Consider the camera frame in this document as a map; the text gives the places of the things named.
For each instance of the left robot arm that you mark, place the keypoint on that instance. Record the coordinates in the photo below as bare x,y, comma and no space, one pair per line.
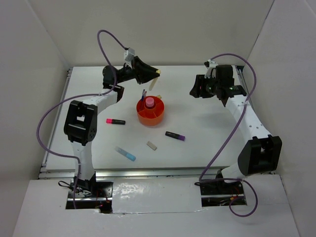
82,116

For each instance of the purple black highlighter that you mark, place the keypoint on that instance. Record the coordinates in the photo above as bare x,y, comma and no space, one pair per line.
175,135

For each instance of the blue pen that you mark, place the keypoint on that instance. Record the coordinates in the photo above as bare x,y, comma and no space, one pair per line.
143,93

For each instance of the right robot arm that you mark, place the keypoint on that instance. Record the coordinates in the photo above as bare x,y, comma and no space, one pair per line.
261,151

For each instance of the aluminium front rail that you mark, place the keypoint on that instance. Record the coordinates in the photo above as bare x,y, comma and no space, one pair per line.
124,173

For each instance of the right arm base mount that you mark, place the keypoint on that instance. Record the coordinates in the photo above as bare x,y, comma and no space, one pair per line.
221,193

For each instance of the beige eraser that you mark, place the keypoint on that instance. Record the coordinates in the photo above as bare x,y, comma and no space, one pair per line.
151,145

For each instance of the orange round organizer container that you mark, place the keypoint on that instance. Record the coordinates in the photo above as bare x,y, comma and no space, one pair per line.
152,116

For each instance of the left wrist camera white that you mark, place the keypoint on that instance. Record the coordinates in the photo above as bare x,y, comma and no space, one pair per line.
128,56

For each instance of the pink black highlighter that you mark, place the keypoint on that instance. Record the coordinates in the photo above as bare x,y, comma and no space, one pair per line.
115,121

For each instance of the red pen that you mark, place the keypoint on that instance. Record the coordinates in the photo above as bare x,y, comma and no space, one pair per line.
141,103

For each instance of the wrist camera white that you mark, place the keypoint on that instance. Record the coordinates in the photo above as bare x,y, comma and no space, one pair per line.
211,66
128,56

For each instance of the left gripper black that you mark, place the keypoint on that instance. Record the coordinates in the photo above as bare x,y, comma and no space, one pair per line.
140,66

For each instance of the white cover panel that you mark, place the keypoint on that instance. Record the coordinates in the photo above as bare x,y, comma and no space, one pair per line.
155,195

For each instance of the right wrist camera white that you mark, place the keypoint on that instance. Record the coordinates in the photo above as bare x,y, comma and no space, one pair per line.
211,66

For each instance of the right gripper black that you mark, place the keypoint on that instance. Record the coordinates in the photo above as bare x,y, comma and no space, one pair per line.
200,81

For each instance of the blue clear highlighter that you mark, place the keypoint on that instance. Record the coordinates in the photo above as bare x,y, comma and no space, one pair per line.
125,153

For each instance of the yellow highlighter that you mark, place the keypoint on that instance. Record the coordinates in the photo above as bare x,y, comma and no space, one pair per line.
154,81

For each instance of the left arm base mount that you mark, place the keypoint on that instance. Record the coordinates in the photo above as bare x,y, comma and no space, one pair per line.
89,195

